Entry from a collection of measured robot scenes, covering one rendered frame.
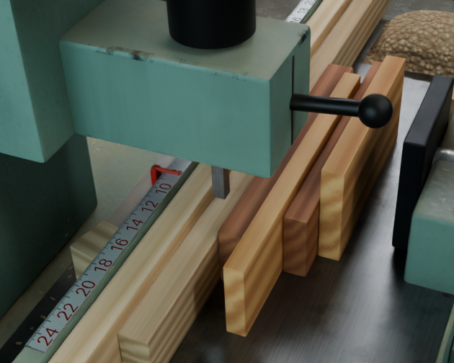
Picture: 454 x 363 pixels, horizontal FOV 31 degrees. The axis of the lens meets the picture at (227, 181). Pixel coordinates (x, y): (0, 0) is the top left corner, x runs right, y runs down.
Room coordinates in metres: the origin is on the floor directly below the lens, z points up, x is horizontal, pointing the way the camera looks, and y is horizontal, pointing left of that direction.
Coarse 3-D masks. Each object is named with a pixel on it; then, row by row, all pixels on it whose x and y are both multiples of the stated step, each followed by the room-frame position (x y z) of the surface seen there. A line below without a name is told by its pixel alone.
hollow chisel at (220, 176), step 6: (216, 168) 0.44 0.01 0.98; (222, 168) 0.43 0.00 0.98; (216, 174) 0.44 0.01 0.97; (222, 174) 0.43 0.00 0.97; (228, 174) 0.44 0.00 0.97; (216, 180) 0.44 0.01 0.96; (222, 180) 0.43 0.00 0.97; (228, 180) 0.44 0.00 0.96; (216, 186) 0.44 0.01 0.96; (222, 186) 0.43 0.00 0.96; (228, 186) 0.44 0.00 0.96; (216, 192) 0.44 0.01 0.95; (222, 192) 0.43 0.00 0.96; (228, 192) 0.44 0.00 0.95; (222, 198) 0.43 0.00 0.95
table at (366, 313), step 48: (384, 192) 0.49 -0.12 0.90; (384, 240) 0.44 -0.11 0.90; (288, 288) 0.40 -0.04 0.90; (336, 288) 0.39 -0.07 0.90; (384, 288) 0.39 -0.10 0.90; (192, 336) 0.36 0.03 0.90; (240, 336) 0.36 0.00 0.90; (288, 336) 0.35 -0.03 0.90; (336, 336) 0.35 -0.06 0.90; (384, 336) 0.35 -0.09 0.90; (432, 336) 0.35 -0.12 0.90
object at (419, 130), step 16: (432, 80) 0.50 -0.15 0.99; (448, 80) 0.50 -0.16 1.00; (432, 96) 0.48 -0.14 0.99; (448, 96) 0.48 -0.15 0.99; (432, 112) 0.46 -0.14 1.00; (448, 112) 0.49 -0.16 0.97; (416, 128) 0.44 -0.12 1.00; (432, 128) 0.44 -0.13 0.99; (416, 144) 0.42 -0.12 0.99; (432, 144) 0.44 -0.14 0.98; (416, 160) 0.42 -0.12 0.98; (432, 160) 0.45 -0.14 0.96; (448, 160) 0.45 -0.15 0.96; (400, 176) 0.43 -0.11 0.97; (416, 176) 0.42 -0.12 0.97; (400, 192) 0.43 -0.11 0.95; (416, 192) 0.42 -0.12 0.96; (400, 208) 0.43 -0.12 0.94; (400, 224) 0.43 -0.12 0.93; (400, 240) 0.42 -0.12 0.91
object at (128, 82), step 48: (144, 0) 0.49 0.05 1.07; (96, 48) 0.43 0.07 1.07; (144, 48) 0.43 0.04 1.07; (192, 48) 0.42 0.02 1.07; (240, 48) 0.42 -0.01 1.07; (288, 48) 0.42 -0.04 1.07; (96, 96) 0.43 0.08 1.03; (144, 96) 0.42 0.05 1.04; (192, 96) 0.41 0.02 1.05; (240, 96) 0.39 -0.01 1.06; (288, 96) 0.41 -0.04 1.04; (144, 144) 0.42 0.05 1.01; (192, 144) 0.41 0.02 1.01; (240, 144) 0.39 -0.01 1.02; (288, 144) 0.41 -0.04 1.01
